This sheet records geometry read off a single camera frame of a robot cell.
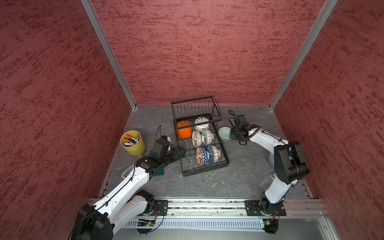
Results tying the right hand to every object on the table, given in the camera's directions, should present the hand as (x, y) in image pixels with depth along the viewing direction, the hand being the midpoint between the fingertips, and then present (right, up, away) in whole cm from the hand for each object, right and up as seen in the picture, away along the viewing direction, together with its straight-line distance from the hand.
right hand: (232, 137), depth 96 cm
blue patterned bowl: (-14, -8, -13) cm, 20 cm away
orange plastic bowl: (-31, +3, +1) cm, 31 cm away
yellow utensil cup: (-58, -6, -12) cm, 59 cm away
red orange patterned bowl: (-21, -9, -14) cm, 27 cm away
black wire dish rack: (-28, +18, -5) cm, 34 cm away
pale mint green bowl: (-5, +2, +5) cm, 7 cm away
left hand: (-33, -9, -14) cm, 37 cm away
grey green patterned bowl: (-16, +1, -6) cm, 17 cm away
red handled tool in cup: (-64, 0, -8) cm, 64 cm away
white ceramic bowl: (-20, +12, +14) cm, 27 cm away
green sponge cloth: (-46, -21, -7) cm, 51 cm away
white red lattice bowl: (-23, 0, -6) cm, 24 cm away
